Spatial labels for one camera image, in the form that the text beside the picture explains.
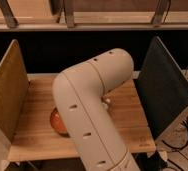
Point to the orange ceramic bowl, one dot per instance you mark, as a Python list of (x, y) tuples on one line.
[(57, 123)]

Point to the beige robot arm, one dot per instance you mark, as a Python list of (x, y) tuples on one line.
[(77, 93)]

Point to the right dark side panel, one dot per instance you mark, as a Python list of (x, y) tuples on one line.
[(163, 90)]

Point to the left wooden side panel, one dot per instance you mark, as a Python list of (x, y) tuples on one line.
[(13, 89)]

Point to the wooden shelf frame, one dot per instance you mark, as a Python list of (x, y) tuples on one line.
[(93, 15)]

